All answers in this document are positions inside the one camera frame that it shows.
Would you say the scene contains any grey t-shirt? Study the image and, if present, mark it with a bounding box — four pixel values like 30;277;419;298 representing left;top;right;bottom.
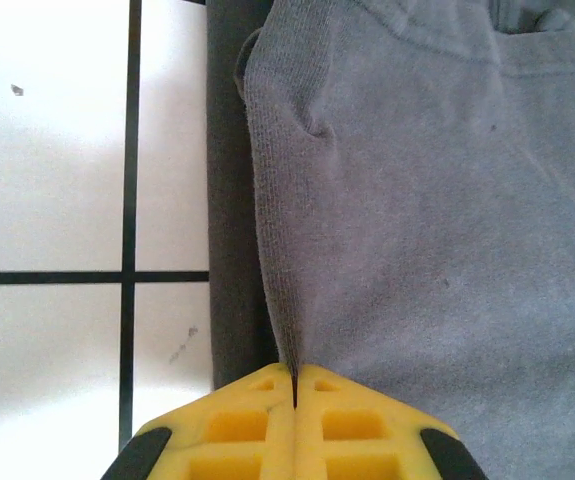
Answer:
205;0;575;480

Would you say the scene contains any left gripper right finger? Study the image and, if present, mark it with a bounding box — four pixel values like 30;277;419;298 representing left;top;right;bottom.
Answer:
294;363;491;480

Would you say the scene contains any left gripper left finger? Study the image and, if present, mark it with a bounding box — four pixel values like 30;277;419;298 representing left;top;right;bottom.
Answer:
100;363;296;480

